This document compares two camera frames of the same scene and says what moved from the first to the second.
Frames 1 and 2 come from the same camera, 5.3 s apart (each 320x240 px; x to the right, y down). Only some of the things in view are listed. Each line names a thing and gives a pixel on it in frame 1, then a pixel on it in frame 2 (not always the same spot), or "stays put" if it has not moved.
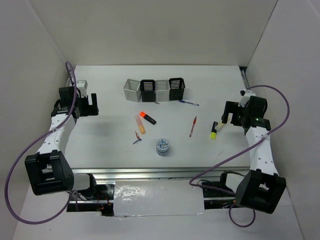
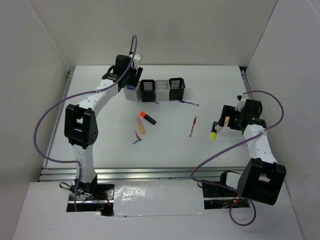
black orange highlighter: [147, 117] stays put
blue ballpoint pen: [181, 101] stays put
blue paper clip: [140, 139] stays put
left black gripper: [91, 110] -> [134, 80]
